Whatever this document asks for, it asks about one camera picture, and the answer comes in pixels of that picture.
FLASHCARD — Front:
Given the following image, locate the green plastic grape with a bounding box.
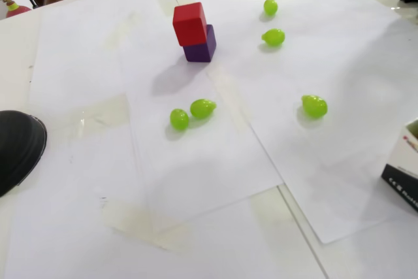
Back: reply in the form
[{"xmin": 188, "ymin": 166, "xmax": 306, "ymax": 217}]
[
  {"xmin": 261, "ymin": 28, "xmax": 286, "ymax": 47},
  {"xmin": 169, "ymin": 108, "xmax": 190, "ymax": 131},
  {"xmin": 189, "ymin": 98, "xmax": 217, "ymax": 120},
  {"xmin": 263, "ymin": 0, "xmax": 279, "ymax": 17},
  {"xmin": 300, "ymin": 94, "xmax": 329, "ymax": 120}
]

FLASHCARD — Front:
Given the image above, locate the white and black cardboard box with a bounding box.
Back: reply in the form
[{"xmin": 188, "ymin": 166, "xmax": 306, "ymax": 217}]
[{"xmin": 381, "ymin": 120, "xmax": 418, "ymax": 214}]

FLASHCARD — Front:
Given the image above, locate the white paper sheet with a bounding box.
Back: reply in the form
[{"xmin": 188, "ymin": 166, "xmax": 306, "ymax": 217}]
[
  {"xmin": 174, "ymin": 0, "xmax": 418, "ymax": 245},
  {"xmin": 114, "ymin": 14, "xmax": 284, "ymax": 233}
]

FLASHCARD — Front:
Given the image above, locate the red wooden cube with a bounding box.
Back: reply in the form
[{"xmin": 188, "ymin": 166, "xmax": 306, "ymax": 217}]
[{"xmin": 172, "ymin": 1, "xmax": 208, "ymax": 47}]

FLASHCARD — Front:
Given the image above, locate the purple wooden cube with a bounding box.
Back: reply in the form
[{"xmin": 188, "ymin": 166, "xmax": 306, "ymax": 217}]
[{"xmin": 182, "ymin": 24, "xmax": 217, "ymax": 63}]

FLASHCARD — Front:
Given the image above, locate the red fire extinguisher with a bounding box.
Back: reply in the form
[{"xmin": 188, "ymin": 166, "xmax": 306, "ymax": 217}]
[{"xmin": 0, "ymin": 0, "xmax": 40, "ymax": 20}]

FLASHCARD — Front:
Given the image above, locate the black round base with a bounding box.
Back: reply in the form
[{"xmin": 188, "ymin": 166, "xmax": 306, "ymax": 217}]
[{"xmin": 0, "ymin": 110, "xmax": 48, "ymax": 199}]

